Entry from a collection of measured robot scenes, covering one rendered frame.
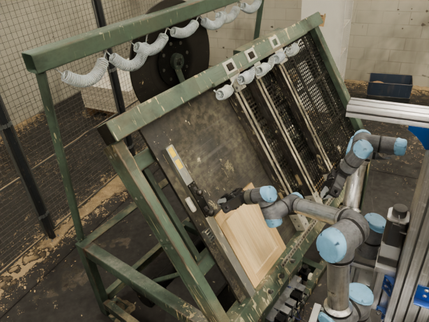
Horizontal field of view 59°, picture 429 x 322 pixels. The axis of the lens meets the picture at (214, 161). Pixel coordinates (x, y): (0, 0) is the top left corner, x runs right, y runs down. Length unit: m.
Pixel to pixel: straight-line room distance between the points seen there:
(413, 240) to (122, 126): 1.32
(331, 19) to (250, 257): 4.05
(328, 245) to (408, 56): 5.87
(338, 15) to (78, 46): 4.10
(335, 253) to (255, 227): 0.90
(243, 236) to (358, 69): 5.44
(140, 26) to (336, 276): 1.71
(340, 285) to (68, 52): 1.66
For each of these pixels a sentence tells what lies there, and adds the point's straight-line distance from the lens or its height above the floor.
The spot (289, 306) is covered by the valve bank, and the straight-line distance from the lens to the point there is 2.40.
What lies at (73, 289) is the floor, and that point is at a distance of 3.75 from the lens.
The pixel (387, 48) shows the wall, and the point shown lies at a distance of 7.11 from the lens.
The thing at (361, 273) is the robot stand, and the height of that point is 0.95.
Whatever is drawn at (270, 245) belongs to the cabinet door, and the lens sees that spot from 2.38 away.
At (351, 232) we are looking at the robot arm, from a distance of 1.49.
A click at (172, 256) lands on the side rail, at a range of 1.95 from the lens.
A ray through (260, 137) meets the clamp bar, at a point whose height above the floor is 1.50.
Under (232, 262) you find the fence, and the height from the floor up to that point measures 1.10.
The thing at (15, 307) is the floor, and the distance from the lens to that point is 3.86.
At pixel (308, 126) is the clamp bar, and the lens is 2.80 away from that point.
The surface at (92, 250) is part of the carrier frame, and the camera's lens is 2.83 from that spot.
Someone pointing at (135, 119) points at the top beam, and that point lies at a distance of 1.79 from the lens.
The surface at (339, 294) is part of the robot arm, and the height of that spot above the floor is 1.39.
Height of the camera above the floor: 2.68
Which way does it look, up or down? 33 degrees down
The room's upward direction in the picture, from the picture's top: 5 degrees counter-clockwise
